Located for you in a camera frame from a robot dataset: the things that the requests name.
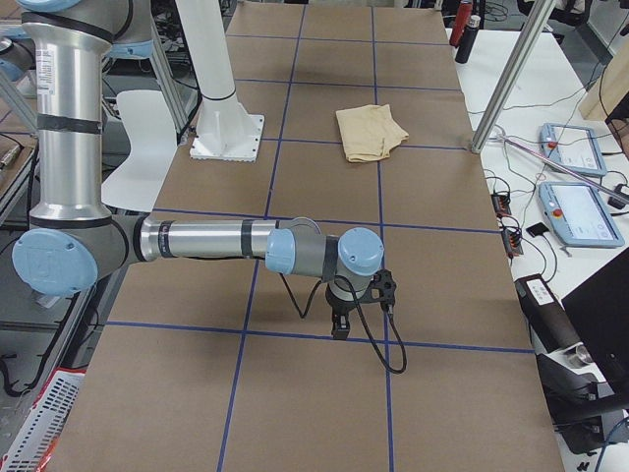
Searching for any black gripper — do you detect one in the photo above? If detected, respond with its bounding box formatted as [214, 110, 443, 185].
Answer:
[325, 287, 357, 340]

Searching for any cream long-sleeve printed shirt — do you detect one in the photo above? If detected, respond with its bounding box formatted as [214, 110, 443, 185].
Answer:
[335, 104, 409, 163]

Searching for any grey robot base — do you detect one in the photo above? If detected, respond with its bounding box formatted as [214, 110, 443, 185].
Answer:
[1, 29, 36, 98]

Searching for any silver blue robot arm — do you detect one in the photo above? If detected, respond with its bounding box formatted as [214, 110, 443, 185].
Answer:
[12, 1, 391, 339]

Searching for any orange circuit board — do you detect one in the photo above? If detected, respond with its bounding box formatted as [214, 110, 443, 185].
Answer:
[500, 226, 524, 260]
[490, 193, 512, 217]

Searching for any black labelled box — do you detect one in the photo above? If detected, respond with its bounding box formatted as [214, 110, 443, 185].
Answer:
[514, 274, 582, 352]

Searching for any white plastic chair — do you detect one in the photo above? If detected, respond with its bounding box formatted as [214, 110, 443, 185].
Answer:
[101, 89, 179, 212]

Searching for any black monitor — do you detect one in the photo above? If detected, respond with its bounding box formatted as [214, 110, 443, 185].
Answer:
[562, 251, 628, 392]

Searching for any lower teach pendant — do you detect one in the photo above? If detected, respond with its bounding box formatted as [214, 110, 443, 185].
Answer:
[538, 182, 625, 248]

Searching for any teach pendant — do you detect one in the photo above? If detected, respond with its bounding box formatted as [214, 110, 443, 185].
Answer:
[540, 123, 607, 177]
[538, 182, 625, 248]

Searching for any upper teach pendant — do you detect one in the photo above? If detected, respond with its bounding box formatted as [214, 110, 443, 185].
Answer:
[540, 123, 607, 177]

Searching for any black bottle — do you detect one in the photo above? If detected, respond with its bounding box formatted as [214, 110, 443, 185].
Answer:
[455, 15, 481, 64]

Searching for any white perforated basket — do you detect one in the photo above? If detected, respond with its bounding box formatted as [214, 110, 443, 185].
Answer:
[1, 368, 86, 471]

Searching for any red bottle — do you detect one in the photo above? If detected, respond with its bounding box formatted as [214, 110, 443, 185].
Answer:
[449, 0, 474, 48]

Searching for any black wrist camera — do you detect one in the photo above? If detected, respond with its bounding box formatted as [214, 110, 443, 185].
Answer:
[369, 268, 397, 315]

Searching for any aluminium frame rack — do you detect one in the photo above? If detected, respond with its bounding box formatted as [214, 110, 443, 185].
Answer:
[0, 19, 207, 375]

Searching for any aluminium frame post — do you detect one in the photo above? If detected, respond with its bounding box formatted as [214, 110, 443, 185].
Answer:
[470, 0, 555, 154]

